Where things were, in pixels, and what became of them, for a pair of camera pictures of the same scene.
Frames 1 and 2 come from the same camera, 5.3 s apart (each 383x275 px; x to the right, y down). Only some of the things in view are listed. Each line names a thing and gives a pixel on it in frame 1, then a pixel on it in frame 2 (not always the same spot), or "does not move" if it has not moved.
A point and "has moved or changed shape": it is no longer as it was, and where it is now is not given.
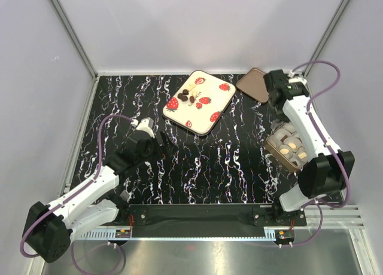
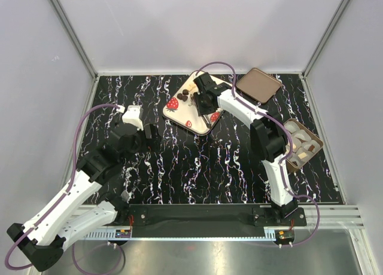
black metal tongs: (275, 116) has moved or changed shape
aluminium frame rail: (347, 217) does not move
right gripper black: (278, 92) → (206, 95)
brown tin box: (285, 143) does not move
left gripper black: (166, 146) → (153, 142)
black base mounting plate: (209, 215) does not move
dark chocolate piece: (181, 96) does not move
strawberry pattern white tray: (198, 104) does not move
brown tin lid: (254, 84) does not move
